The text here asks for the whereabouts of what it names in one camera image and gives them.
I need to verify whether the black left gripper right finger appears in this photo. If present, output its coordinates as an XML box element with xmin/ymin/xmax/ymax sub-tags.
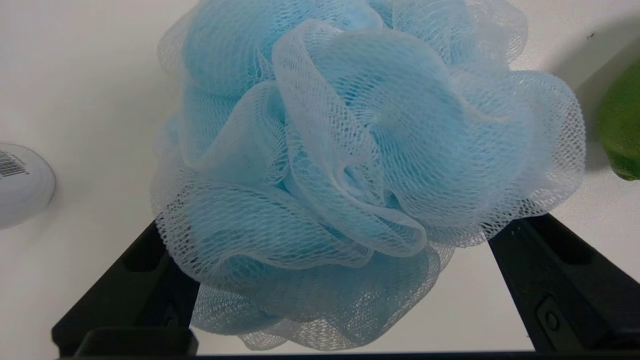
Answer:
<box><xmin>487</xmin><ymin>213</ymin><xmax>640</xmax><ymax>354</ymax></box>

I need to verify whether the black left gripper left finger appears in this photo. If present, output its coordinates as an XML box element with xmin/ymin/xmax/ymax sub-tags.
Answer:
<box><xmin>51</xmin><ymin>220</ymin><xmax>201</xmax><ymax>357</ymax></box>

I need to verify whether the light blue mesh bath loofah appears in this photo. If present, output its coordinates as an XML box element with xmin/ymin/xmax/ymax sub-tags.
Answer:
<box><xmin>150</xmin><ymin>0</ymin><xmax>587</xmax><ymax>351</ymax></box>

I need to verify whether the white cylindrical bottle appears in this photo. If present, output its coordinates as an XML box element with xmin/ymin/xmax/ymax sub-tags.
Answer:
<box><xmin>0</xmin><ymin>143</ymin><xmax>57</xmax><ymax>231</ymax></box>

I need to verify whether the green lime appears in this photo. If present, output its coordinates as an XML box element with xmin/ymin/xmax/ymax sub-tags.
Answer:
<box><xmin>597</xmin><ymin>60</ymin><xmax>640</xmax><ymax>182</ymax></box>

